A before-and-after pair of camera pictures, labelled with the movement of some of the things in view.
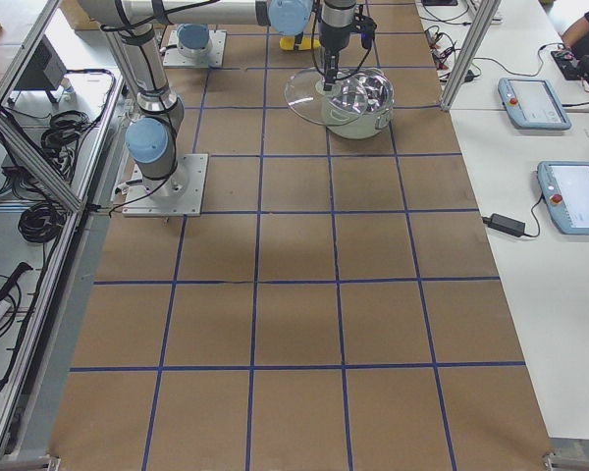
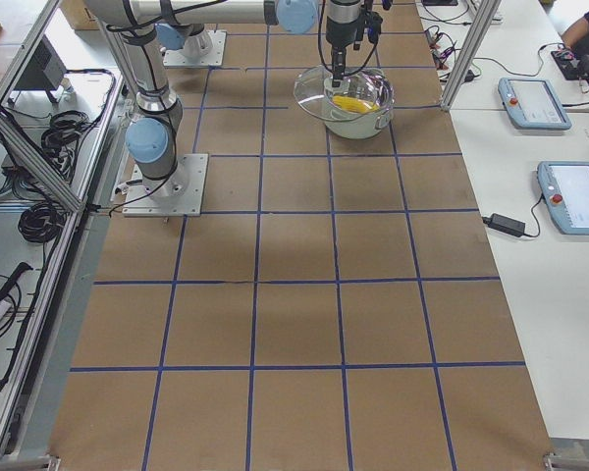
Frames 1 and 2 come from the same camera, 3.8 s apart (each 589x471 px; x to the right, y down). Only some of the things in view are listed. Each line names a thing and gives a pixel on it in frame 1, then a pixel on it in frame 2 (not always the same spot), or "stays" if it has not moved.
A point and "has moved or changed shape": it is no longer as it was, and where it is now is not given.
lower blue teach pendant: [576, 195] stays
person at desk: [588, 35] stays
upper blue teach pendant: [533, 104] stays
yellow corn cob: [287, 43] → [355, 105]
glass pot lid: [307, 99] has moved or changed shape
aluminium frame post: [484, 19] stays
